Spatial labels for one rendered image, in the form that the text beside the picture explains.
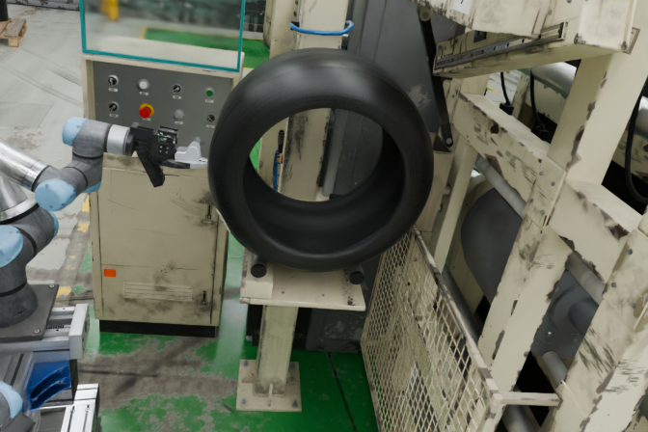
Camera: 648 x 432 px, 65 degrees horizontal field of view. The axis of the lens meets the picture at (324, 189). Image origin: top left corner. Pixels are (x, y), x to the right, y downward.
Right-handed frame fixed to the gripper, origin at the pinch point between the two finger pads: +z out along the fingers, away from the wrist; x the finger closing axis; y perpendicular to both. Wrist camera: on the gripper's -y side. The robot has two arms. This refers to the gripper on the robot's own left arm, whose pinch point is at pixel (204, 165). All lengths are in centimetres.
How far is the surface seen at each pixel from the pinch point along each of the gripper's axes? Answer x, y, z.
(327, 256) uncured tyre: -12.9, -13.6, 36.6
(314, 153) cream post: 26.9, -0.3, 32.6
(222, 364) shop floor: 45, -114, 21
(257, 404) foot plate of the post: 22, -111, 37
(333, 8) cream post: 27, 45, 26
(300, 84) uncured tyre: -11.2, 30.1, 18.4
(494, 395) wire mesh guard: -59, -9, 65
